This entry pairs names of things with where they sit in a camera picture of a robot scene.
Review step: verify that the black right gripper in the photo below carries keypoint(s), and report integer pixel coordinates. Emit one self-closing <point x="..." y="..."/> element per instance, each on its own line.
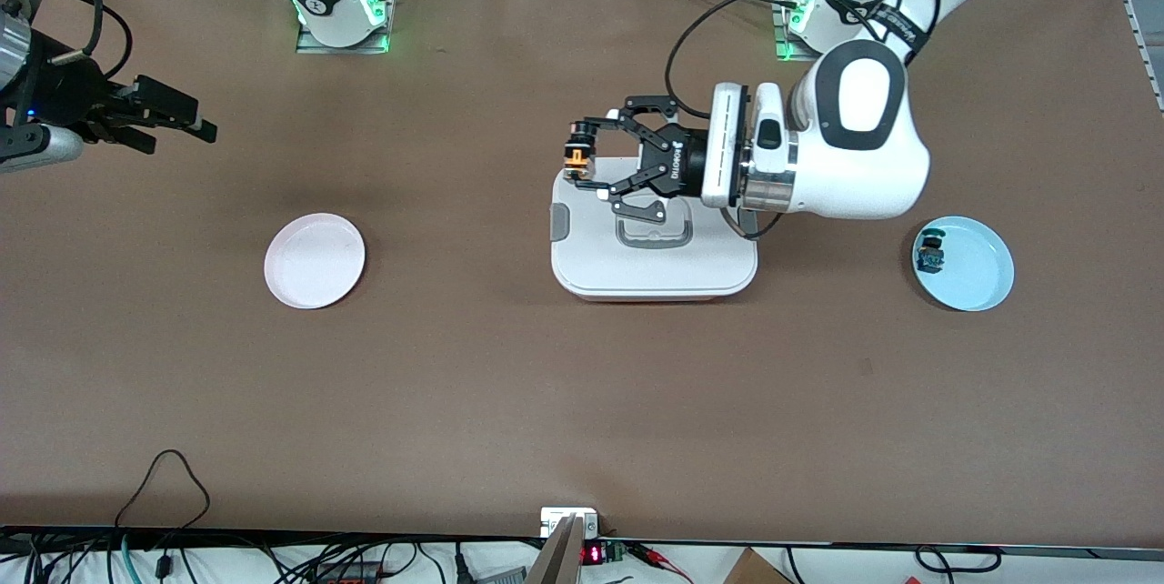
<point x="75" y="91"/>

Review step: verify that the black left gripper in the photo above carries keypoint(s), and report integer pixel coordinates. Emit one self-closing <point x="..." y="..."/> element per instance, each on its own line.
<point x="684" y="169"/>

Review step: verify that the orange and black switch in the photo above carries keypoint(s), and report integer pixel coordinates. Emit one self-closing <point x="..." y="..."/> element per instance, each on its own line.
<point x="579" y="161"/>

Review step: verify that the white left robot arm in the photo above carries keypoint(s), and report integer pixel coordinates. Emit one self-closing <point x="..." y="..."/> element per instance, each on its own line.
<point x="864" y="166"/>

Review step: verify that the pink round plate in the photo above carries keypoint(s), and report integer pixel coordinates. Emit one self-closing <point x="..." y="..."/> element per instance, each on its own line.
<point x="314" y="261"/>

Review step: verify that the light blue round plate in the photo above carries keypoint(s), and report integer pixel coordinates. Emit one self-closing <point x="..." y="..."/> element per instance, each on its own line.
<point x="982" y="270"/>

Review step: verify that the small white box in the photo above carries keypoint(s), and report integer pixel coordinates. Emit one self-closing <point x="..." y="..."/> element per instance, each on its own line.
<point x="559" y="520"/>

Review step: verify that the red clip leads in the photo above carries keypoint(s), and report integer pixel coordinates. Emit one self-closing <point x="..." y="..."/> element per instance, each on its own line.
<point x="650" y="553"/>

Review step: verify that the red LED display board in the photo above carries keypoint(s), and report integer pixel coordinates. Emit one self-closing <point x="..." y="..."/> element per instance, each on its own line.
<point x="596" y="553"/>

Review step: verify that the grey metal bar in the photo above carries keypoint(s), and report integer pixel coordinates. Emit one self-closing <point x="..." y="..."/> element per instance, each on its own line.
<point x="556" y="561"/>

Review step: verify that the brown cardboard piece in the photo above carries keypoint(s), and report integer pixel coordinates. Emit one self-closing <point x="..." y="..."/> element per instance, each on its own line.
<point x="755" y="570"/>

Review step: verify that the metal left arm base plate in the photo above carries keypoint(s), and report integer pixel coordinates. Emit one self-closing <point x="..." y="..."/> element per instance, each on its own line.
<point x="784" y="52"/>

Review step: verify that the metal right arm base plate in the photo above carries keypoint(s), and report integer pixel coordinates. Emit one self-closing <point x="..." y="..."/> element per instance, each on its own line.
<point x="314" y="48"/>

